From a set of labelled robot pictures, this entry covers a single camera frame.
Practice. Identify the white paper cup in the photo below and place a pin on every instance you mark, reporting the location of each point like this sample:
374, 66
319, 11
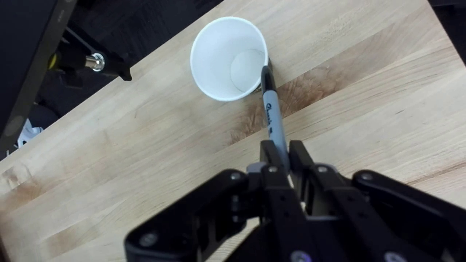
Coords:
218, 59

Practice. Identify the white plastic bracket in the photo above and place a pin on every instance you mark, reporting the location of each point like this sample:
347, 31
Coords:
29, 132

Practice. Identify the grey marker pen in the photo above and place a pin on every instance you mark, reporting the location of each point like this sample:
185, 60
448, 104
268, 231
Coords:
271, 111

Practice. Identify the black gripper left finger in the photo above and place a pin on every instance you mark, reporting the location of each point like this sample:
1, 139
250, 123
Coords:
252, 219

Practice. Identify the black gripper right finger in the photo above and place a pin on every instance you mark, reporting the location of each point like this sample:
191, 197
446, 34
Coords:
387, 219

